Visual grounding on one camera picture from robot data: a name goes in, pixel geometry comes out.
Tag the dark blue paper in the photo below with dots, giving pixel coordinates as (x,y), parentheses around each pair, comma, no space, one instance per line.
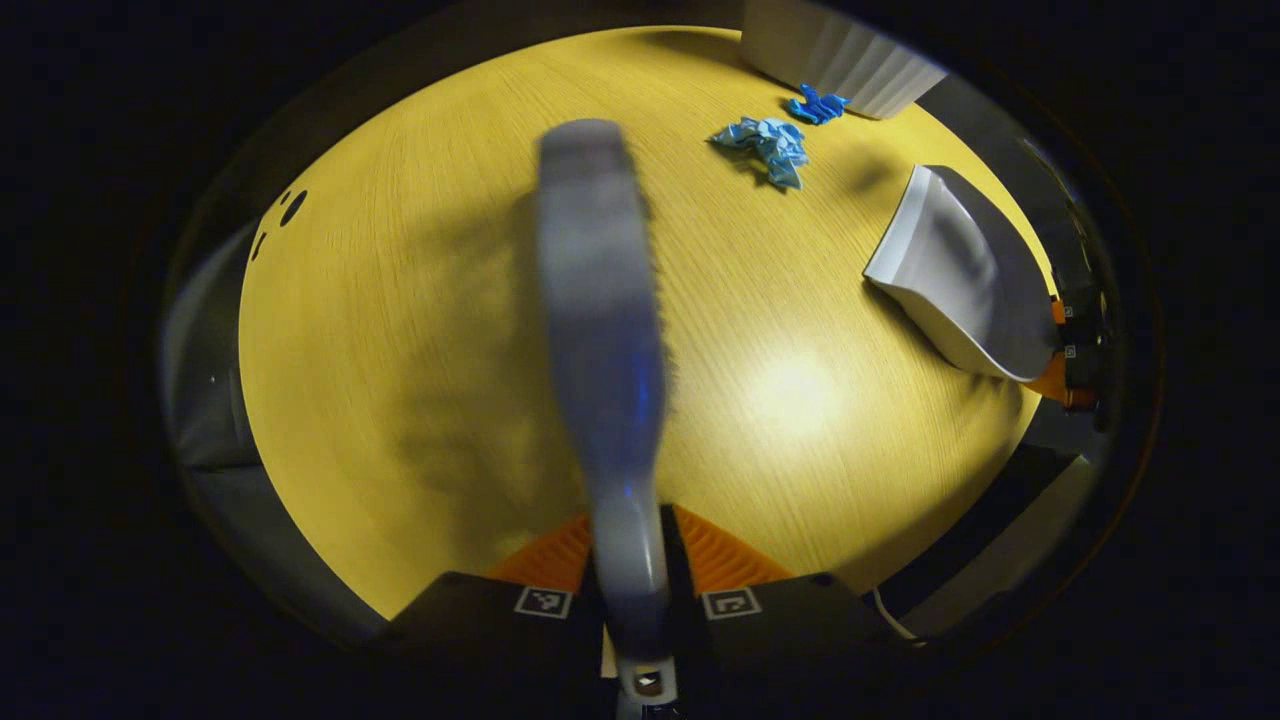
(817,105)

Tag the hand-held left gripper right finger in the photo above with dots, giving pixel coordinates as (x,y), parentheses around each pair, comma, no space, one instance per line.
(678,570)

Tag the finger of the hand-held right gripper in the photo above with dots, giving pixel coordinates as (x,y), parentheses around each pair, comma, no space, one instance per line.
(1080,315)
(1082,370)

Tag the small grey broom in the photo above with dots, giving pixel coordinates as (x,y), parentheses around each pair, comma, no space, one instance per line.
(600,300)

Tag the yellow wooden desktop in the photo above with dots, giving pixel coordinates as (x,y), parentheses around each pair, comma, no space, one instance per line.
(400,350)

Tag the grey ribbed garbage bin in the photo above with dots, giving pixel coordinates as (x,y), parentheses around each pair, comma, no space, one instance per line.
(840,50)

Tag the grey dustpan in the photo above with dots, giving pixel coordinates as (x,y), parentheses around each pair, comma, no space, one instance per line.
(960,280)

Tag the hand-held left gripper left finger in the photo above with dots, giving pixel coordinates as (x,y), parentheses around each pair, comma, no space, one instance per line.
(480,625)

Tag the light blue paper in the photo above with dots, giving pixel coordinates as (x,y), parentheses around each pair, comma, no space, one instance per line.
(775,140)

